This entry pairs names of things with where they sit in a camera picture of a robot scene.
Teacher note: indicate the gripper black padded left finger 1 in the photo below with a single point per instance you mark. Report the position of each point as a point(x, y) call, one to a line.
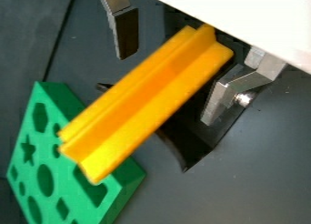
point(123, 19)

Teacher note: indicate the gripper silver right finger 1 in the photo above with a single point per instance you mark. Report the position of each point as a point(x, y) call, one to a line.
point(232, 88)

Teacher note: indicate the yellow star prism object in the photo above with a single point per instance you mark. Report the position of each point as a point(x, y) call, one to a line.
point(110, 129)

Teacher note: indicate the black L-shaped fixture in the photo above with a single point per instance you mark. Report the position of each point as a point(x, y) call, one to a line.
point(187, 135)

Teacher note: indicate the green shape sorter block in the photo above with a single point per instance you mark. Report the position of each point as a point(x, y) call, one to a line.
point(52, 190)

